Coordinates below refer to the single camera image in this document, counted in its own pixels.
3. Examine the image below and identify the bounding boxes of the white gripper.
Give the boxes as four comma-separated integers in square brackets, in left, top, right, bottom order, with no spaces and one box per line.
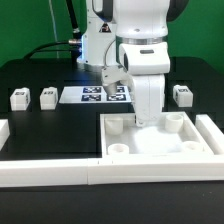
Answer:
[101,43,170,126]

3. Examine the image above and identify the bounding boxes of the white square tabletop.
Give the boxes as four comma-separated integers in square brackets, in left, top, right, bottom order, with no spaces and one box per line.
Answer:
[100,112,214,158]

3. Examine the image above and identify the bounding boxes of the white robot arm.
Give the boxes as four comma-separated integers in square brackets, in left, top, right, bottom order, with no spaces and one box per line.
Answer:
[77,0,189,126]

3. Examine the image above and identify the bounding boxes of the white marker sheet with tags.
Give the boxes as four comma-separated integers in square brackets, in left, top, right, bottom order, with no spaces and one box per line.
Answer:
[59,86,131,104]

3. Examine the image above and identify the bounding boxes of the white U-shaped obstacle fence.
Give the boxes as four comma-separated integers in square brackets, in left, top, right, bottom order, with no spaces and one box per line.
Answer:
[0,114,224,187]

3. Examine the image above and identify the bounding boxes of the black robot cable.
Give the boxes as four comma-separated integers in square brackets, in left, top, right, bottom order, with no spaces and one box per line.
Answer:
[22,0,83,61]

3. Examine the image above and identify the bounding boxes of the thin white cable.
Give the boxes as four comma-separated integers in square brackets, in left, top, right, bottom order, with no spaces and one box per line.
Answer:
[48,0,58,42]

